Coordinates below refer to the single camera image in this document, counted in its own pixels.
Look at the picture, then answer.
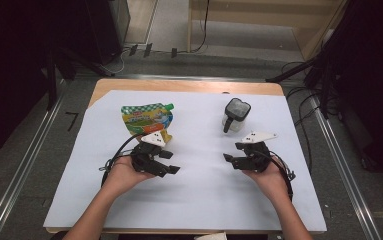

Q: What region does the hand-held gripper cable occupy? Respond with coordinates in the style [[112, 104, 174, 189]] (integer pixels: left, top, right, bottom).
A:
[[268, 151, 297, 203], [99, 132, 143, 188]]

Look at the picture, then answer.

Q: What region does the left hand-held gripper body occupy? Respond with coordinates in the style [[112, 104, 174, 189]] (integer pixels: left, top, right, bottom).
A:
[[129, 130, 168, 177]]

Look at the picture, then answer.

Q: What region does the white floor cable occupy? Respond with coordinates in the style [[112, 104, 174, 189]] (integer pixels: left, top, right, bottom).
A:
[[100, 48, 130, 75]]

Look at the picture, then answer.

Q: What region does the white paper sheet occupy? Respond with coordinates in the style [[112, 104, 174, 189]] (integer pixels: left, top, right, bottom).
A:
[[43, 89, 328, 233]]

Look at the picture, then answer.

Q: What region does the black tripod stand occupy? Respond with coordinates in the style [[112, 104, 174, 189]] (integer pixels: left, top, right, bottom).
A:
[[265, 56, 317, 84]]

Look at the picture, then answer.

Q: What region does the person's right hand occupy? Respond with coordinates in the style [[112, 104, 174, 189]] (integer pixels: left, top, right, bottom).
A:
[[242, 159, 292, 205]]

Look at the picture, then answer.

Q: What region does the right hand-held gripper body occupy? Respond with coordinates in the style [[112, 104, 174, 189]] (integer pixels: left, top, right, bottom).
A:
[[238, 131, 279, 174]]

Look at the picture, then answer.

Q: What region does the light wooden frame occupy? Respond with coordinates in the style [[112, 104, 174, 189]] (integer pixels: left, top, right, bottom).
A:
[[187, 0, 350, 62]]

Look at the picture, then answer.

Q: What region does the dark curtain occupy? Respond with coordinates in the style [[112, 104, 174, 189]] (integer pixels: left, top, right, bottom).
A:
[[312, 0, 383, 183], [0, 0, 90, 166]]

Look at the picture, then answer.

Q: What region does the left hand-held gripper cable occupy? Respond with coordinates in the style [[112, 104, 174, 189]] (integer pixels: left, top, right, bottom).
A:
[[99, 132, 143, 188]]

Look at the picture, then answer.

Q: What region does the black cabinet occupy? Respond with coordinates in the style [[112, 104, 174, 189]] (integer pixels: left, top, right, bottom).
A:
[[85, 0, 132, 66]]

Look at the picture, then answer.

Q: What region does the black upright stand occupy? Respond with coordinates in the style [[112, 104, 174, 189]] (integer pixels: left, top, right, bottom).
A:
[[43, 46, 60, 112]]

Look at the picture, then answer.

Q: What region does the yellow spouted pouch green cap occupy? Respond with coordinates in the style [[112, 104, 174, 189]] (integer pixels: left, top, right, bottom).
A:
[[120, 102, 176, 144]]

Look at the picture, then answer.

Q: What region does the long metal floor rail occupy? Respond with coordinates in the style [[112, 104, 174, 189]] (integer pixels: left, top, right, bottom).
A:
[[0, 94, 65, 240], [310, 94, 383, 240]]

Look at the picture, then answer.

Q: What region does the black hanging cable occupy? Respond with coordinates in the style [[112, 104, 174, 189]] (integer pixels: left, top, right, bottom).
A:
[[175, 0, 211, 54]]

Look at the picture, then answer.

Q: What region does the black floor cable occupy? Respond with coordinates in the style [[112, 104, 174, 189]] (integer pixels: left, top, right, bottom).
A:
[[285, 85, 323, 175]]

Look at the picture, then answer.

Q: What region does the right hand-held gripper cable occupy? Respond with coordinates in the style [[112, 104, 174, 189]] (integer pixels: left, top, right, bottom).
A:
[[268, 151, 297, 203]]

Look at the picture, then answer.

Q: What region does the clear container with black lid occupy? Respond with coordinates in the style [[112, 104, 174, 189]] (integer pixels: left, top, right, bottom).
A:
[[221, 97, 252, 134]]

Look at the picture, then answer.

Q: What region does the person's left hand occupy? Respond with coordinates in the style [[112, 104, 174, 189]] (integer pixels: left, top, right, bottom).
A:
[[103, 155, 156, 198]]

